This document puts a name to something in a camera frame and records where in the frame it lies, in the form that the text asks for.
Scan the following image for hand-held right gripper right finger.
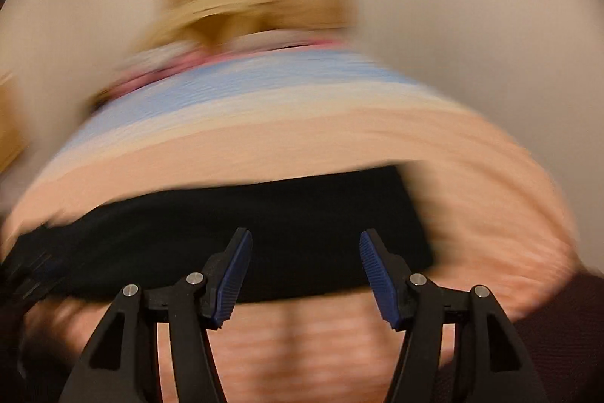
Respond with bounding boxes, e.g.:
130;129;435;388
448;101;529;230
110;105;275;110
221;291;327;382
359;228;550;403

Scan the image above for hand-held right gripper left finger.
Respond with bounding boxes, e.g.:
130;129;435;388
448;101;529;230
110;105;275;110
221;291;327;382
57;227;253;403

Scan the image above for black pants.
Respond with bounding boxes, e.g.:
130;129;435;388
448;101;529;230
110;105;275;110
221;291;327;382
0;165;436;306

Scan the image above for pink and blue dotted bedsheet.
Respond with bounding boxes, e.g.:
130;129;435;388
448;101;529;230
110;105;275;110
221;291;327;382
0;46;585;403

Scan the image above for dark maroon cloth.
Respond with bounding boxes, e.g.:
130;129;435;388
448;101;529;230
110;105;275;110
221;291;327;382
434;268;604;403

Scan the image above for pink blanket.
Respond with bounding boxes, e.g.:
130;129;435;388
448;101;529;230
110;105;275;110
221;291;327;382
108;37;341;100

